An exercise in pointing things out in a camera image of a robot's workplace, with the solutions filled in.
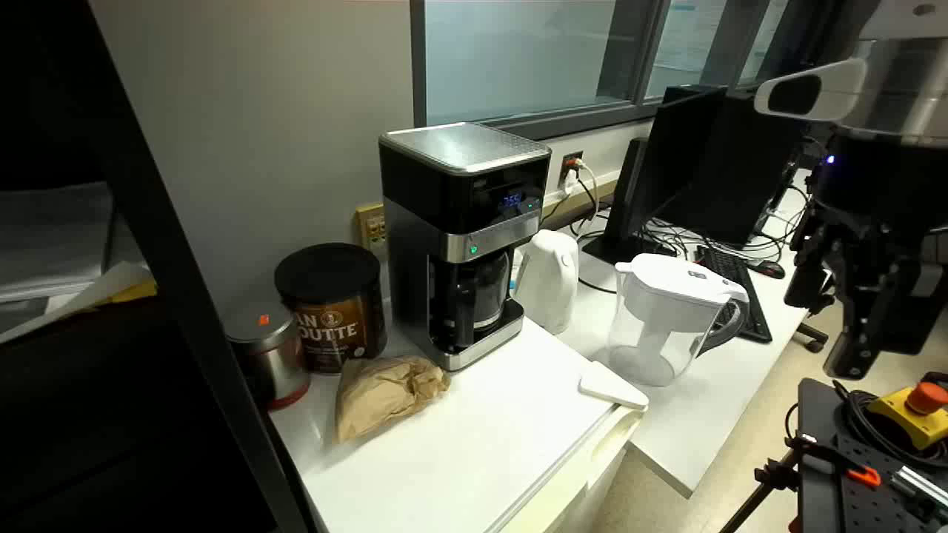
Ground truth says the black steel drip coffeemaker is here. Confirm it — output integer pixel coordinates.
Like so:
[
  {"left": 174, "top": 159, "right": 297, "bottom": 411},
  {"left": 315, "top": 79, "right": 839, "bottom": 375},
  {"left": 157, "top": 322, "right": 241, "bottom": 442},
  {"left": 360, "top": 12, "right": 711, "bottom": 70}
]
[{"left": 376, "top": 121, "right": 555, "bottom": 372}]

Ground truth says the dark coffee can brown label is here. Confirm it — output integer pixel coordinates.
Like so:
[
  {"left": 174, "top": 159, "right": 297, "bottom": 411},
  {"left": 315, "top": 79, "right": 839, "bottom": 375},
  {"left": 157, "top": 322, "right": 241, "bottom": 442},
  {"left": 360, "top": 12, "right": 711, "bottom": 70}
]
[{"left": 274, "top": 239, "right": 391, "bottom": 375}]

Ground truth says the yellow emergency stop button box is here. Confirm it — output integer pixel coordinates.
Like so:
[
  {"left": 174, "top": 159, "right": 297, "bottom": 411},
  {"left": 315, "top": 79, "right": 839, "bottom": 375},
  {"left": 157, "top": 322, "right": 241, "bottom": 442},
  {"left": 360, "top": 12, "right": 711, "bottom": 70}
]
[{"left": 865, "top": 371, "right": 948, "bottom": 452}]

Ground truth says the beige wall socket plate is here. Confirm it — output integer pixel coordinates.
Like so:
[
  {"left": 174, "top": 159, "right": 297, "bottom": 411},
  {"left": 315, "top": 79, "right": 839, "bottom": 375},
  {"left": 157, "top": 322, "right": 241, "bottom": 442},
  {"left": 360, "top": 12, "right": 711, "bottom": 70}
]
[{"left": 354, "top": 200, "right": 391, "bottom": 252}]

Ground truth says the folded white paper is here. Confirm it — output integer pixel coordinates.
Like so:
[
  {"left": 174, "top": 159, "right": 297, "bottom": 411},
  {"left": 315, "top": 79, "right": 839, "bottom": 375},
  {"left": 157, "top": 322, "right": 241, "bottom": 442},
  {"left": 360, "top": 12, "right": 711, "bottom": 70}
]
[{"left": 574, "top": 359, "right": 654, "bottom": 415}]

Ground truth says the white water filter pitcher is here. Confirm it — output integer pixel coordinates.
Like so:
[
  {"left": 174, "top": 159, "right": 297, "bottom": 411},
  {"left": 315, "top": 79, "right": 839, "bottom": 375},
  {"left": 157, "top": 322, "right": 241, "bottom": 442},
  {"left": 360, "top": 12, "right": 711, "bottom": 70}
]
[{"left": 604, "top": 252, "right": 752, "bottom": 391}]

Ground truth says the black power cable at outlet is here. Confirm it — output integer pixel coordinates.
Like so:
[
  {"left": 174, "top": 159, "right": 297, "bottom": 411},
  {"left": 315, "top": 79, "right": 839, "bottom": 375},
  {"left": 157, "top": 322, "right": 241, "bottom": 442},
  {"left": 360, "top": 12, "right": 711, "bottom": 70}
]
[{"left": 562, "top": 158, "right": 608, "bottom": 249}]

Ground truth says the white wall power outlet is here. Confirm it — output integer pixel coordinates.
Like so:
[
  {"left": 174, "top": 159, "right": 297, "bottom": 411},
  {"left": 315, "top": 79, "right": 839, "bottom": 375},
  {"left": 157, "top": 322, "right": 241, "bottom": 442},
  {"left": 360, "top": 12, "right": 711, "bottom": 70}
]
[{"left": 557, "top": 149, "right": 591, "bottom": 192}]

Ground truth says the black computer keyboard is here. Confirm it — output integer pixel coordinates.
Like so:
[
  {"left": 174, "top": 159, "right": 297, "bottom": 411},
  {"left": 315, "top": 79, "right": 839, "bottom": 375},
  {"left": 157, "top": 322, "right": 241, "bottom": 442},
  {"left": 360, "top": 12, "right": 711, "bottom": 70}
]
[{"left": 693, "top": 243, "right": 777, "bottom": 346}]

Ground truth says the grey window frame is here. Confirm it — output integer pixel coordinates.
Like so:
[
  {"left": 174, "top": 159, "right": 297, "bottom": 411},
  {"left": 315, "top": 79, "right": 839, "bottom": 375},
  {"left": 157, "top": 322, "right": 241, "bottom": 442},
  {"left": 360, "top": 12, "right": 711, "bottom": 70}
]
[{"left": 408, "top": 0, "right": 823, "bottom": 141}]

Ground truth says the black metal frame post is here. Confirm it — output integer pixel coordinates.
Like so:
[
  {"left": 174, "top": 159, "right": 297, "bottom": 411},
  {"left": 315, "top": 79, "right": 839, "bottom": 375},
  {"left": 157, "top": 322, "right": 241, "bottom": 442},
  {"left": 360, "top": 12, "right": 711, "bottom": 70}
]
[{"left": 85, "top": 0, "right": 320, "bottom": 533}]

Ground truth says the stack of white papers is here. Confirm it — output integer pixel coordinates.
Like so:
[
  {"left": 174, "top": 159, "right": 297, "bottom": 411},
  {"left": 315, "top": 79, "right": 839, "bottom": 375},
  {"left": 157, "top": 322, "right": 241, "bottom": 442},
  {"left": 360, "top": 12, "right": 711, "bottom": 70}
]
[{"left": 0, "top": 181, "right": 161, "bottom": 344}]

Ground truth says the crumpled brown paper bag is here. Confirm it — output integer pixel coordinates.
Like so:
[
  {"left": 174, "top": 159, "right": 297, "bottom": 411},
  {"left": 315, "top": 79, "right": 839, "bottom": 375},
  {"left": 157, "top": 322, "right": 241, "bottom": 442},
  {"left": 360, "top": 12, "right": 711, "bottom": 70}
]
[{"left": 331, "top": 353, "right": 454, "bottom": 451}]

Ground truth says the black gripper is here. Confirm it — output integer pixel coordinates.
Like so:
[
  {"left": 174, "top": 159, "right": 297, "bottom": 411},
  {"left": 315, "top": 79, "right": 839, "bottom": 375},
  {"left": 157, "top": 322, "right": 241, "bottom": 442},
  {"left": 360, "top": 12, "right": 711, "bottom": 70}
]
[{"left": 820, "top": 131, "right": 948, "bottom": 381}]

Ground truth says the steel canister red base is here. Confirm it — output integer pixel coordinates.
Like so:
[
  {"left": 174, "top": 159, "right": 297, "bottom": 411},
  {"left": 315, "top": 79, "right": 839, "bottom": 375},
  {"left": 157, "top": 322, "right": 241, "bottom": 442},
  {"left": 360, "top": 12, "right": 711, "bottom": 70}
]
[{"left": 228, "top": 309, "right": 315, "bottom": 411}]

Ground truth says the black camera tripod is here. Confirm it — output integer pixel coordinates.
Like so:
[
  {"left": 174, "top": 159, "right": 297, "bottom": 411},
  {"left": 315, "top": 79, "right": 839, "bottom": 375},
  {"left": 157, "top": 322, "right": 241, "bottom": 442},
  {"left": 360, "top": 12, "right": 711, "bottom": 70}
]
[{"left": 717, "top": 445, "right": 805, "bottom": 533}]

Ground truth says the black computer monitor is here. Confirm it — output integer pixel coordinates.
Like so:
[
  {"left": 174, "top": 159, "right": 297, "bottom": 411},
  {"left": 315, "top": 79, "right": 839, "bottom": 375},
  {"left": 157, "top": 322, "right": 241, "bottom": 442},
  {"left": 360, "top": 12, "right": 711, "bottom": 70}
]
[{"left": 599, "top": 82, "right": 805, "bottom": 266}]

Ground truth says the black perforated board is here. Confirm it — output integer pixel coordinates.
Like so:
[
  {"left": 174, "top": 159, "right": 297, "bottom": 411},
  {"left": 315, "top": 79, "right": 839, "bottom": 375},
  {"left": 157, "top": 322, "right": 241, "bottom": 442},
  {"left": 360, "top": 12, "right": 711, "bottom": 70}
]
[{"left": 795, "top": 375, "right": 948, "bottom": 533}]

